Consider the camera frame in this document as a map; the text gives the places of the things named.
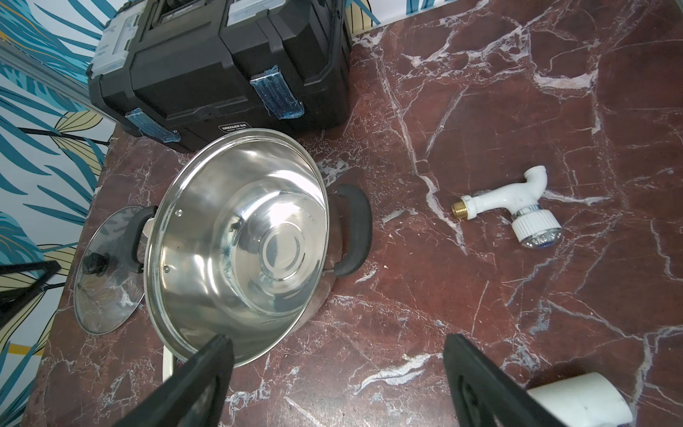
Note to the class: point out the stainless steel pot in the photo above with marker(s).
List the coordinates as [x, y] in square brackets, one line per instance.
[246, 243]

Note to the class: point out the glass pot lid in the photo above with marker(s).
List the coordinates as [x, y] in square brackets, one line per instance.
[108, 281]

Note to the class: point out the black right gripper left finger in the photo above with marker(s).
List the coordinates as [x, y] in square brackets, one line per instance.
[192, 396]

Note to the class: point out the white plastic faucet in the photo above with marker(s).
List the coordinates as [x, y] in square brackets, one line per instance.
[532, 225]

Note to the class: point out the white pvc pipe fitting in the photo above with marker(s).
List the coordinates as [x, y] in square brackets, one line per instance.
[588, 400]

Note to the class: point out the black plastic toolbox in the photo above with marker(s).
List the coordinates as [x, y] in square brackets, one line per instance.
[184, 73]

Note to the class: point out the aluminium left corner post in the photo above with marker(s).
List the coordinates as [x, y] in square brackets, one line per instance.
[65, 86]

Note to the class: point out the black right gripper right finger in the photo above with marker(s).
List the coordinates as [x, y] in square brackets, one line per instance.
[485, 396]

